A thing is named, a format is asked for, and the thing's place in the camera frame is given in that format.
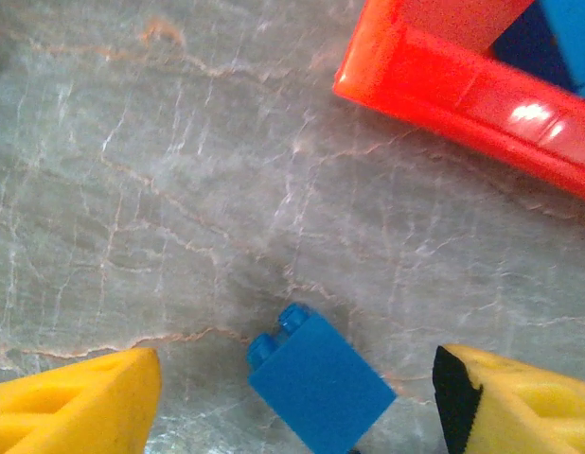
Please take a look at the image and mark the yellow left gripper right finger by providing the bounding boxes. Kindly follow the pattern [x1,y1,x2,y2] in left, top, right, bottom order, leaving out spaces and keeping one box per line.
[433,343,585,454]

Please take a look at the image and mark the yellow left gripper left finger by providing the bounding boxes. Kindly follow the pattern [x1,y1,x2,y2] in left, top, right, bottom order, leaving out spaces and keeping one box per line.
[0,347,163,454]

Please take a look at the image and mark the red plastic bin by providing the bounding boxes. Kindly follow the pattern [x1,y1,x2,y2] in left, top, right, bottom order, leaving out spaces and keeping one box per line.
[332,0,585,204]

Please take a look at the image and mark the dark blue lego brick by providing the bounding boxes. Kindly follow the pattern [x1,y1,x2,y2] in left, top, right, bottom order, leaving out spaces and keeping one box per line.
[490,4,576,91]

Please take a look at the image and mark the light blue lego brick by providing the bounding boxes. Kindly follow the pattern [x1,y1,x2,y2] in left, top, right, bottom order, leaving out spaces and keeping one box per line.
[538,0,585,100]

